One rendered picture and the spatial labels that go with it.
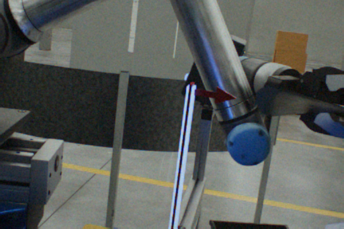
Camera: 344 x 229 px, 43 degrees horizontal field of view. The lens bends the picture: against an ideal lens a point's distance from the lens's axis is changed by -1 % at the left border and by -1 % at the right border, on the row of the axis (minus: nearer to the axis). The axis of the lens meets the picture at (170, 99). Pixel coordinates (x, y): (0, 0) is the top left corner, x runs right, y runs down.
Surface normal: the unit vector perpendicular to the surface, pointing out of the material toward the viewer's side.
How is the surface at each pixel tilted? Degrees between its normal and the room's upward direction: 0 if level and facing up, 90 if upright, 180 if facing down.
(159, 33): 90
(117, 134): 90
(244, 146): 90
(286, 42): 90
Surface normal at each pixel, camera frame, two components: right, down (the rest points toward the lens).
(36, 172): 0.03, 0.19
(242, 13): -0.18, 0.17
